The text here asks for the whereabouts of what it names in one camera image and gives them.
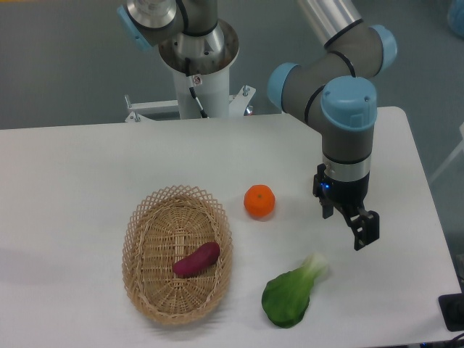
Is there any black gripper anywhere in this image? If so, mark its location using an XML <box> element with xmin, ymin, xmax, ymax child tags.
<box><xmin>312</xmin><ymin>164</ymin><xmax>380</xmax><ymax>251</ymax></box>

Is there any oval woven wicker basket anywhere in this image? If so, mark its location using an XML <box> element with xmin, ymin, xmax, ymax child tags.
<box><xmin>122</xmin><ymin>186</ymin><xmax>233</xmax><ymax>325</ymax></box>

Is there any black device at table edge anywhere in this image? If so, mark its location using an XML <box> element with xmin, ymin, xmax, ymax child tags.
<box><xmin>438</xmin><ymin>293</ymin><xmax>463</xmax><ymax>332</ymax></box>

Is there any purple sweet potato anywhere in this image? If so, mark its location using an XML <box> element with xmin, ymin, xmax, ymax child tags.
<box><xmin>173</xmin><ymin>241</ymin><xmax>220</xmax><ymax>277</ymax></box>

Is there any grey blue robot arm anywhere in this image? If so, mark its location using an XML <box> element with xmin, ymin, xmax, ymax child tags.
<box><xmin>117</xmin><ymin>1</ymin><xmax>397</xmax><ymax>249</ymax></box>

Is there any green bok choy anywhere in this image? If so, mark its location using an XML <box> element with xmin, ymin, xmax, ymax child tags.
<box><xmin>261</xmin><ymin>252</ymin><xmax>328</xmax><ymax>328</ymax></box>

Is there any white frame at right edge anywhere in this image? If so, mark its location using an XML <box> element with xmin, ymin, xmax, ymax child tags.
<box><xmin>428</xmin><ymin>123</ymin><xmax>464</xmax><ymax>185</ymax></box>

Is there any orange mandarin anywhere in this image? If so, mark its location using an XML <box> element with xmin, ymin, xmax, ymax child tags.
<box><xmin>244</xmin><ymin>184</ymin><xmax>276</xmax><ymax>218</ymax></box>

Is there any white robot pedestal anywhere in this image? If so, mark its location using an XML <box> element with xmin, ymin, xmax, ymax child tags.
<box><xmin>125</xmin><ymin>20</ymin><xmax>256</xmax><ymax>122</ymax></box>

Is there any black cable on pedestal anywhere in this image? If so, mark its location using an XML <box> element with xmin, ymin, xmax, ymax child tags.
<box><xmin>184</xmin><ymin>57</ymin><xmax>211</xmax><ymax>120</ymax></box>

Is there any blue object top right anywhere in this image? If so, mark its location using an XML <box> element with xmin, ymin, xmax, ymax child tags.
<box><xmin>447</xmin><ymin>0</ymin><xmax>464</xmax><ymax>38</ymax></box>

